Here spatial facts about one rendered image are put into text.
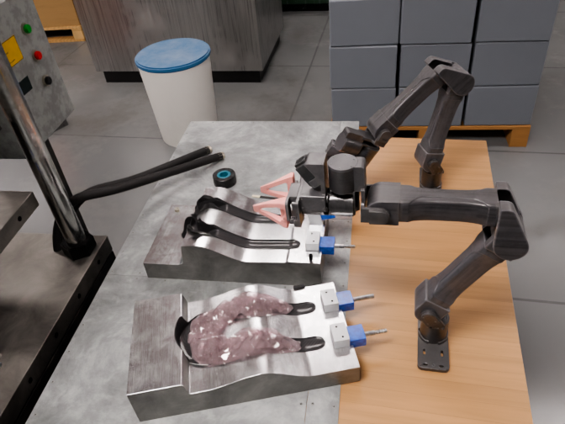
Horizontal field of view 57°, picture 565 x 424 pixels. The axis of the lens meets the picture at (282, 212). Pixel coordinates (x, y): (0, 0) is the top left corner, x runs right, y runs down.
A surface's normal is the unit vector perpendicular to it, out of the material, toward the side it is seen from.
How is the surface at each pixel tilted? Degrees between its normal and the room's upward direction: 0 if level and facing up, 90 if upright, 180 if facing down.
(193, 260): 90
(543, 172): 0
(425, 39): 90
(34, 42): 90
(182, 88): 94
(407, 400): 0
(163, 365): 0
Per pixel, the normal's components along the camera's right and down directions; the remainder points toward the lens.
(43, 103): 0.99, 0.03
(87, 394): -0.08, -0.77
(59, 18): -0.05, 0.64
